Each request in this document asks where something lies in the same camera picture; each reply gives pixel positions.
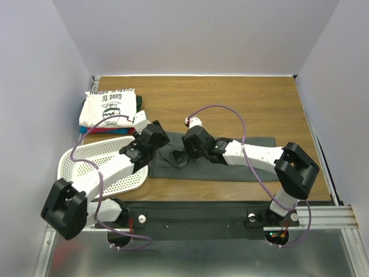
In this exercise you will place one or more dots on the white perforated plastic basket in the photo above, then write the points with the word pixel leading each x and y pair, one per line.
pixel 100 153

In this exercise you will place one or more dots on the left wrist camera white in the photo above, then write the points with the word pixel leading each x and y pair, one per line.
pixel 140 121

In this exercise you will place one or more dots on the white printed folded t shirt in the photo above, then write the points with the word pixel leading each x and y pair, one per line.
pixel 111 109

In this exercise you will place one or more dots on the aluminium front rail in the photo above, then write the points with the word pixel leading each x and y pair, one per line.
pixel 316 217

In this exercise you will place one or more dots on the dark green folded t shirt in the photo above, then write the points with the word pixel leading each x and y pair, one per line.
pixel 139 102

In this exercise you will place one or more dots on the teal folded t shirt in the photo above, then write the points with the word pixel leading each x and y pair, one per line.
pixel 84 130

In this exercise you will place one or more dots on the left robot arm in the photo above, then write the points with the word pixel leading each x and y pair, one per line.
pixel 66 206

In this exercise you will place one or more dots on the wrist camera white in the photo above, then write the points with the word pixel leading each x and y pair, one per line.
pixel 192 122
pixel 140 121

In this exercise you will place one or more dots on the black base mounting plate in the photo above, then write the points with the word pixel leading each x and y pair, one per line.
pixel 200 220

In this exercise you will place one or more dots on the grey t shirt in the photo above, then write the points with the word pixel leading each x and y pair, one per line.
pixel 172 162

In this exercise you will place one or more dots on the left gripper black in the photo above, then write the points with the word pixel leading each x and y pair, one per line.
pixel 165 140

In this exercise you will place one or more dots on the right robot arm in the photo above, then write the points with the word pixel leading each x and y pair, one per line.
pixel 294 168

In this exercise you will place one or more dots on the red folded t shirt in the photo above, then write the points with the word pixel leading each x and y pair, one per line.
pixel 115 130

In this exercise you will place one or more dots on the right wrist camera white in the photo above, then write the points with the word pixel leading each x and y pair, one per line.
pixel 192 122

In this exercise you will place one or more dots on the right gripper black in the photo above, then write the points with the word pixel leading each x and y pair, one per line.
pixel 191 145

